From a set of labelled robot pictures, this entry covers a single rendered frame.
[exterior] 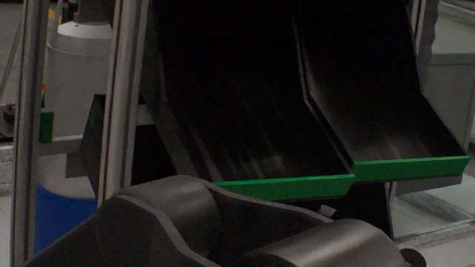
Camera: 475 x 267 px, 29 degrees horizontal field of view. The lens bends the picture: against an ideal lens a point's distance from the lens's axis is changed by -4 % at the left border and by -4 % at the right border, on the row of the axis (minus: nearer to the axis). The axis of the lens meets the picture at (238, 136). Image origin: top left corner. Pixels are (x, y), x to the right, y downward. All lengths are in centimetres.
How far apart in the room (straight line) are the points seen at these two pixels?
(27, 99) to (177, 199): 50
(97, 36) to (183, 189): 115
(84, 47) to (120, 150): 81
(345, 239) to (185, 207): 8
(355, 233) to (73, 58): 121
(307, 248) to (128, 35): 40
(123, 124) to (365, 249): 41
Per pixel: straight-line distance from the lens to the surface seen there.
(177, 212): 41
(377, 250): 38
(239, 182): 69
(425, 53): 182
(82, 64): 156
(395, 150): 84
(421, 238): 201
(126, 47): 73
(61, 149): 94
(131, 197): 40
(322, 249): 36
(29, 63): 89
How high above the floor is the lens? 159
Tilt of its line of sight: 16 degrees down
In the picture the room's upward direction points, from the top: 7 degrees clockwise
